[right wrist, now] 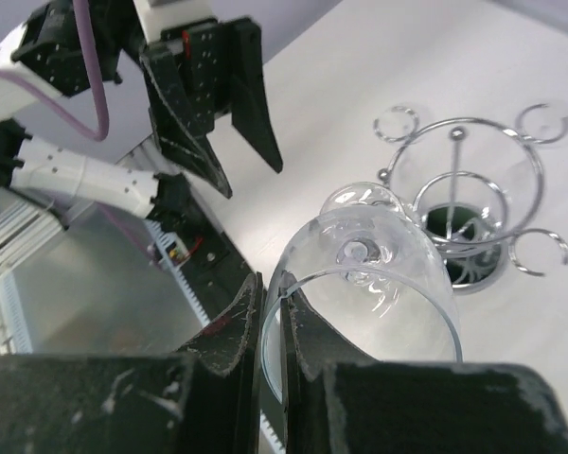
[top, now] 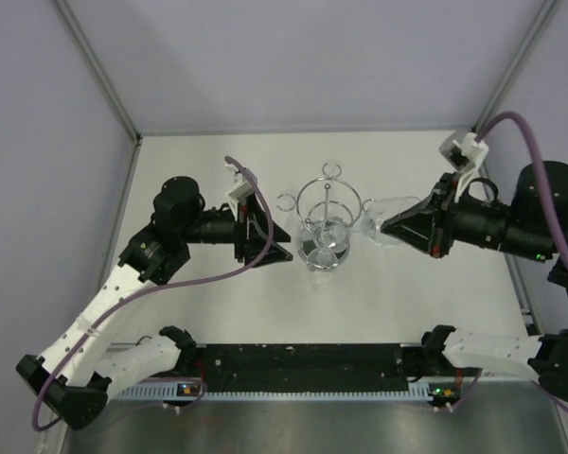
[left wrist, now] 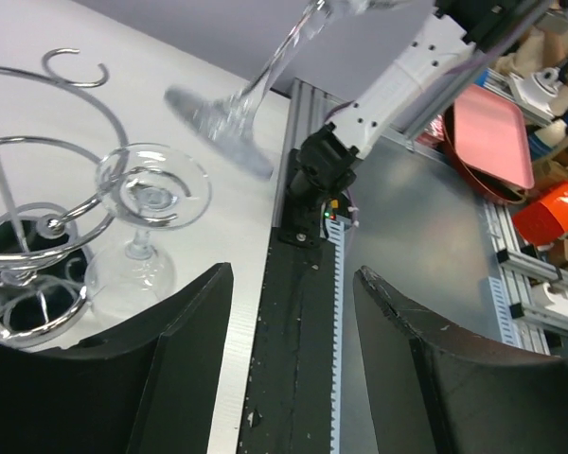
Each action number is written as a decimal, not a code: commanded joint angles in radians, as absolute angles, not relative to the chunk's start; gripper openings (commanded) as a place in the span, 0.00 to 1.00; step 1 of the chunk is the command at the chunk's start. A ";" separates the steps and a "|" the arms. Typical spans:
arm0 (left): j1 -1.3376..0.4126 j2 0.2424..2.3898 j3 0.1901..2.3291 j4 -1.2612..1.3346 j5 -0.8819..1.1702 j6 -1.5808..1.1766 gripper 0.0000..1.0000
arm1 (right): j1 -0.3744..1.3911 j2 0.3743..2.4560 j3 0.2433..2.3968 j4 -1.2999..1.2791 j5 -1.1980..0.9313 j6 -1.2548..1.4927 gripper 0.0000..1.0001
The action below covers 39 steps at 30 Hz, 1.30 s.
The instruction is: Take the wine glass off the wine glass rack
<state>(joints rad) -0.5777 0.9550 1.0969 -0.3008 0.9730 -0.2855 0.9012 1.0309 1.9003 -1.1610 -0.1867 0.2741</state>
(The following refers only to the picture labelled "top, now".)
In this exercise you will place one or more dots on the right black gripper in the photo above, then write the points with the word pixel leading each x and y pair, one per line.
pixel 427 226

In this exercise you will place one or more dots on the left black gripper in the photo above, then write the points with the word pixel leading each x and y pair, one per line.
pixel 259 232

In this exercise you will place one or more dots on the clear wine glass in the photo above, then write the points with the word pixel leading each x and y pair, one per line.
pixel 325 246
pixel 377 212

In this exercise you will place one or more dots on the chrome wine glass rack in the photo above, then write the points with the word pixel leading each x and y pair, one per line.
pixel 327 196

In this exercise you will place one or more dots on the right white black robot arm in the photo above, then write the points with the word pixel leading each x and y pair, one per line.
pixel 519 230

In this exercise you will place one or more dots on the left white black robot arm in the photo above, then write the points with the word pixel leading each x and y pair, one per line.
pixel 73 377

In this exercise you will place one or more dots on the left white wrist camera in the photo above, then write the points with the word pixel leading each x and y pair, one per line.
pixel 244 182

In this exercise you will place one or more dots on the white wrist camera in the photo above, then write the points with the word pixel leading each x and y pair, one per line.
pixel 244 182
pixel 466 155

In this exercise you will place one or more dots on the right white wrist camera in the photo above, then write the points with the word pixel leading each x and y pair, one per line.
pixel 466 155

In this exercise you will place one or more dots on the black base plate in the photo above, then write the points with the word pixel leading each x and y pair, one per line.
pixel 310 367

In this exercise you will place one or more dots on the slotted cable duct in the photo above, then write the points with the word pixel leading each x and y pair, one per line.
pixel 181 391

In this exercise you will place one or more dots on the aluminium frame rail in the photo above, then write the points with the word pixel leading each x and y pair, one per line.
pixel 96 68

